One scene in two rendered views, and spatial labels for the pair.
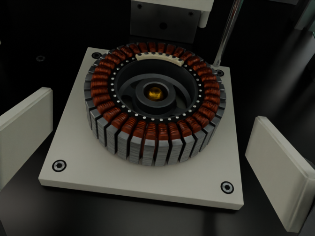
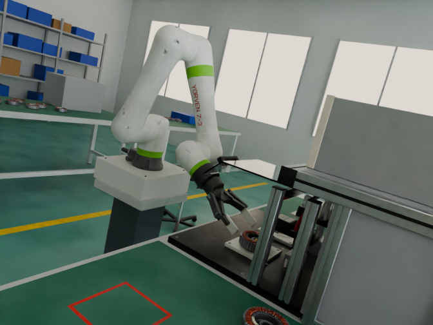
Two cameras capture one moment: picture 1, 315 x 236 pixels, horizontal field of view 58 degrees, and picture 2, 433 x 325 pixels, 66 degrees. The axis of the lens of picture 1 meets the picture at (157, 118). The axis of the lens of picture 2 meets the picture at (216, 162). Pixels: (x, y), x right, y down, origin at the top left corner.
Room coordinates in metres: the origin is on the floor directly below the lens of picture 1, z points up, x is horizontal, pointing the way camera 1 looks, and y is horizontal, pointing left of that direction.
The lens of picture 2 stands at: (0.62, -1.00, 1.24)
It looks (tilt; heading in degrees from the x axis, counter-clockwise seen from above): 11 degrees down; 125
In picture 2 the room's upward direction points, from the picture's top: 14 degrees clockwise
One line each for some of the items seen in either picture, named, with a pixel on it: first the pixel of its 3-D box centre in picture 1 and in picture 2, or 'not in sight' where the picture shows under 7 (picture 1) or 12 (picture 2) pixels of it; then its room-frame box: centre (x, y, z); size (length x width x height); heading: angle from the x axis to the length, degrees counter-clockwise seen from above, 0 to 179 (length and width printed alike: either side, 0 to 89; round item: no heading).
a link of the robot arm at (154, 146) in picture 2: not in sight; (151, 135); (-0.53, 0.08, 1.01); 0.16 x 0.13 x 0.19; 94
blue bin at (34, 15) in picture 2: not in sight; (34, 16); (-6.21, 2.00, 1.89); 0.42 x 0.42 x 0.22; 3
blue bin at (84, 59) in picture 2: not in sight; (83, 59); (-6.27, 3.11, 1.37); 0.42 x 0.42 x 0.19; 4
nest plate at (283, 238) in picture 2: not in sight; (281, 233); (0.15, 0.25, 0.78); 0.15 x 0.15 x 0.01; 3
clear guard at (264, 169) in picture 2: not in sight; (267, 178); (0.17, -0.05, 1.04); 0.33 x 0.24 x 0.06; 3
